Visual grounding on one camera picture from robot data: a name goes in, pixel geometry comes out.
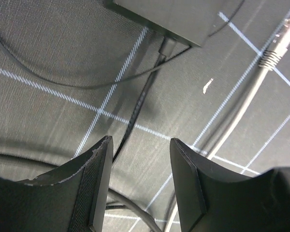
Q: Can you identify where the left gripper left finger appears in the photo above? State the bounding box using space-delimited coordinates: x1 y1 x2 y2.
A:
0 136 113 232

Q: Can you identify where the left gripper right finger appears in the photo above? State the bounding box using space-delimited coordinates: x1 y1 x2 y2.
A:
170 138 290 232

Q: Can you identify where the black power adapter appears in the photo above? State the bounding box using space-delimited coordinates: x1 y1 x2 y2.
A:
103 0 227 47

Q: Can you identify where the black grid mat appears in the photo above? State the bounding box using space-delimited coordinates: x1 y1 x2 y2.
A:
0 0 290 227

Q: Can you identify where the grey ethernet cable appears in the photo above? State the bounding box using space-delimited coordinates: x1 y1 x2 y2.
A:
164 18 290 232

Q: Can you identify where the black braided cable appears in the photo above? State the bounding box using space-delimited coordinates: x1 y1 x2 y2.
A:
112 36 177 161

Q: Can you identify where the thin black flat cable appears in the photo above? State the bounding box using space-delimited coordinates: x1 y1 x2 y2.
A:
0 23 165 90

